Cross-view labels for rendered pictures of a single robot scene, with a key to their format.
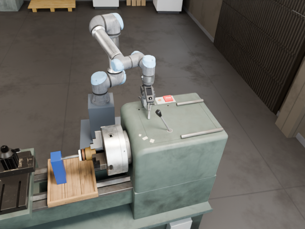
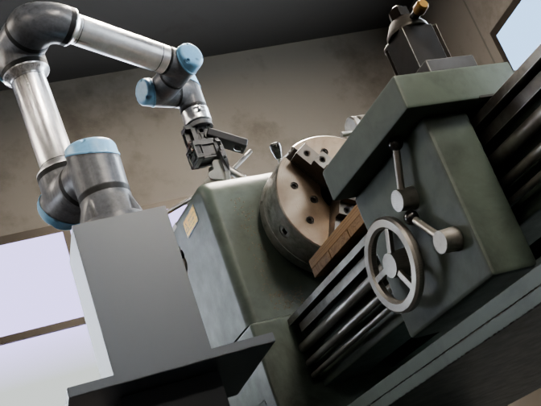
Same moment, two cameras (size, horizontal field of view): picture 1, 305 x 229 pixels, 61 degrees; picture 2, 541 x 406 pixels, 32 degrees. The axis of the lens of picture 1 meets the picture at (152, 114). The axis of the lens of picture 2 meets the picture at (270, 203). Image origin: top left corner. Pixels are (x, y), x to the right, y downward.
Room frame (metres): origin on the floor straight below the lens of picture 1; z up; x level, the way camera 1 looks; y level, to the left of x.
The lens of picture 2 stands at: (1.54, 2.34, 0.32)
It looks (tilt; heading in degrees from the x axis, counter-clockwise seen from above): 21 degrees up; 263
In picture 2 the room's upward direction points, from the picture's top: 20 degrees counter-clockwise
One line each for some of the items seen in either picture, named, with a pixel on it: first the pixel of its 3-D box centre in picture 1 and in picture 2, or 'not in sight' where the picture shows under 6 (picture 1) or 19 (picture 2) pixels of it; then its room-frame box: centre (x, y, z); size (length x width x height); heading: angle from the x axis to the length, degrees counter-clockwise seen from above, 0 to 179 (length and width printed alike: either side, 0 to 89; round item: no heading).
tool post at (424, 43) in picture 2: (9, 159); (419, 60); (1.01, 0.85, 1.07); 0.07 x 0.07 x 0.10; 19
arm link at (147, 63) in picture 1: (148, 65); (187, 94); (1.37, 0.04, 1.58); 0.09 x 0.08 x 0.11; 37
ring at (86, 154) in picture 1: (88, 153); not in sight; (1.09, 0.39, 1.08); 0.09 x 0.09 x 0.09; 19
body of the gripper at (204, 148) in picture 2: (147, 87); (203, 144); (1.37, 0.04, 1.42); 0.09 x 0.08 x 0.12; 19
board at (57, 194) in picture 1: (71, 176); (412, 224); (1.05, 0.51, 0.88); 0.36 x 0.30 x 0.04; 19
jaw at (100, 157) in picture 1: (102, 161); not in sight; (1.03, 0.29, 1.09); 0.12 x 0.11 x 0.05; 19
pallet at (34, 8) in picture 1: (53, 5); not in sight; (7.25, 2.93, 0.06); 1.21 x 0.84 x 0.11; 103
